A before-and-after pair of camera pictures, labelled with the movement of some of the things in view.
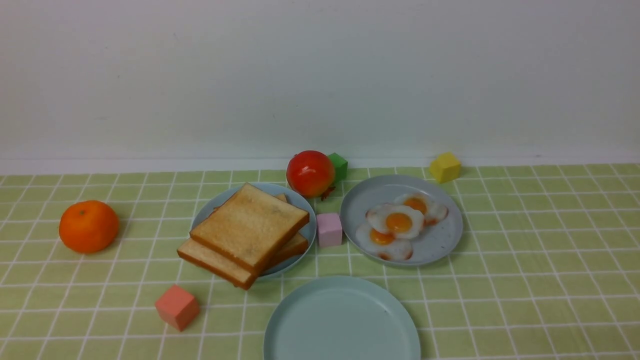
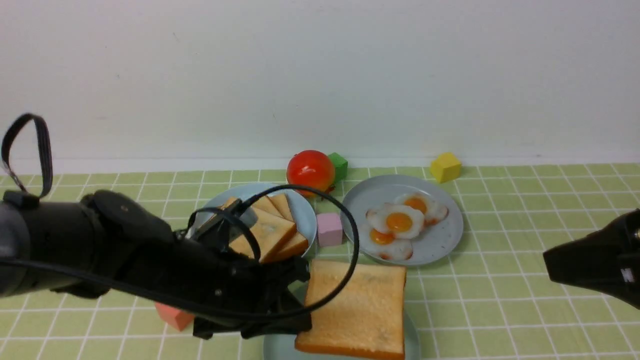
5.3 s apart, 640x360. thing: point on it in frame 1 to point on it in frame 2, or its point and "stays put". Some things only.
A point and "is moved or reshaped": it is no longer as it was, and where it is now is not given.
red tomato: x=311 y=173 stays put
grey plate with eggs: x=401 y=220 stays put
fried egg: x=401 y=222 stays put
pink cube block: x=329 y=228 stays put
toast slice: x=250 y=226 to x=368 y=318
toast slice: x=217 y=265 is moved or reshaped
